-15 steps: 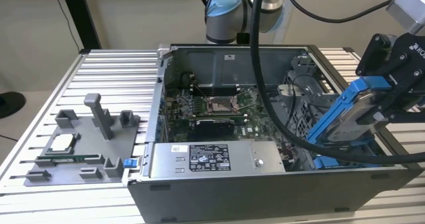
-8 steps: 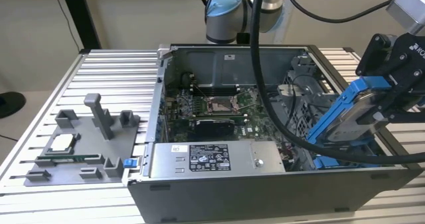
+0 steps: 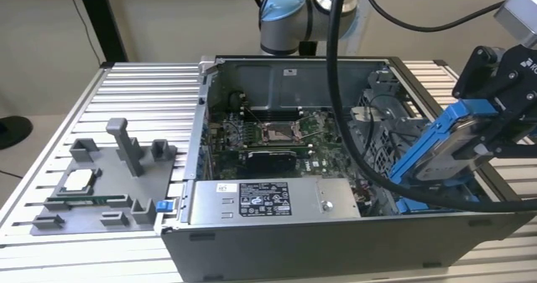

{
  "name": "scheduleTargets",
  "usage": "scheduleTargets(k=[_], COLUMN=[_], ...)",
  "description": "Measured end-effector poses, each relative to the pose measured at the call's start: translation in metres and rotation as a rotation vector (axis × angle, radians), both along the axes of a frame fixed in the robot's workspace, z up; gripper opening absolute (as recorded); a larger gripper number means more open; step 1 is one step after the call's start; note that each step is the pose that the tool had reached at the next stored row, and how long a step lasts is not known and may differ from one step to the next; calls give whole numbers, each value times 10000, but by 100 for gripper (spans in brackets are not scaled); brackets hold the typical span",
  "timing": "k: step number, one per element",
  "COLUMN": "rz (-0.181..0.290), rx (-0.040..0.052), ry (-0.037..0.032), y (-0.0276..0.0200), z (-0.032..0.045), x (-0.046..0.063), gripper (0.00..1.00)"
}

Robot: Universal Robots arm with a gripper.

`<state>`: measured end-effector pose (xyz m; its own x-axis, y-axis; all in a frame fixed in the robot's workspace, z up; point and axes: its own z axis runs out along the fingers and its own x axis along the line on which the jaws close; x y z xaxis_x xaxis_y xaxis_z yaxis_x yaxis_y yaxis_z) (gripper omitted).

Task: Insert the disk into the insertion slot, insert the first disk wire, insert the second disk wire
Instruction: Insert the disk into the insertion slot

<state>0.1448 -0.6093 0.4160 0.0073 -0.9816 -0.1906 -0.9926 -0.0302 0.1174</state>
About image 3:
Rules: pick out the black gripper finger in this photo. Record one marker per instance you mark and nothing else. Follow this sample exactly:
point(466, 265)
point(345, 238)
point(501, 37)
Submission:
point(478, 75)
point(468, 162)

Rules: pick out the hard disk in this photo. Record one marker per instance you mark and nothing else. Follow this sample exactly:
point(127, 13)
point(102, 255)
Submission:
point(440, 163)

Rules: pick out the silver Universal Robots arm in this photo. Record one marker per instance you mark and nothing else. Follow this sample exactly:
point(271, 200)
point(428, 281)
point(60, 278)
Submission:
point(285, 28)

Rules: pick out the blue plastic disk carrier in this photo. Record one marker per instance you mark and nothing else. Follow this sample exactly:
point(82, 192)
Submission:
point(409, 208)

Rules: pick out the blue plastic bay latch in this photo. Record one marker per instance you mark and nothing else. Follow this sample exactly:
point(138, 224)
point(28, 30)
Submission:
point(469, 191)

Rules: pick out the perforated metal drive cage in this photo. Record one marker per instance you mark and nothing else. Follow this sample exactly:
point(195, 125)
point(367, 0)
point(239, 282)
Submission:
point(373, 122)

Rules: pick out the green motherboard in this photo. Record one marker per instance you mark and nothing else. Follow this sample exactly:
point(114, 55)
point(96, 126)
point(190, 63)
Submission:
point(323, 157)

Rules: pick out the CPU socket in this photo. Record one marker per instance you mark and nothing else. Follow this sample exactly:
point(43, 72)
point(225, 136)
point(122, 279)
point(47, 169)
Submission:
point(277, 133)

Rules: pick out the dark grey PC case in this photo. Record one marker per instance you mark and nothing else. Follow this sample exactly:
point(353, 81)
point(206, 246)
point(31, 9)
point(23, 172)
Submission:
point(294, 251)

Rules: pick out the silver power supply unit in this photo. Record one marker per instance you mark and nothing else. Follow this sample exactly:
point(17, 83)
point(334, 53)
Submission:
point(210, 207)

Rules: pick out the blue case latch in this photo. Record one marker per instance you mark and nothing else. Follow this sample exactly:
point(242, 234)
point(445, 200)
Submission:
point(163, 206)

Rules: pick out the grey plastic parts rack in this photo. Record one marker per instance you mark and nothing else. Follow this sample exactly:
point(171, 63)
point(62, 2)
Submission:
point(108, 163)

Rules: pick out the green RAM stick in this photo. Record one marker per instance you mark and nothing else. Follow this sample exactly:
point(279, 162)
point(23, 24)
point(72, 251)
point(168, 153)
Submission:
point(98, 199)

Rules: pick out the silver CPU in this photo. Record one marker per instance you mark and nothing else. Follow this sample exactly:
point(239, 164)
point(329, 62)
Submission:
point(79, 180)

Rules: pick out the black round stand base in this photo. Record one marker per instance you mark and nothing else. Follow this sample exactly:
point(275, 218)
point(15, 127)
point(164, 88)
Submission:
point(15, 132)

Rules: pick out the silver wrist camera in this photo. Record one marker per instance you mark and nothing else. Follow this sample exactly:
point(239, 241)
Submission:
point(517, 15)

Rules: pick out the black metal post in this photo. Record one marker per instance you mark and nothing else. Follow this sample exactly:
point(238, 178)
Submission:
point(103, 22)

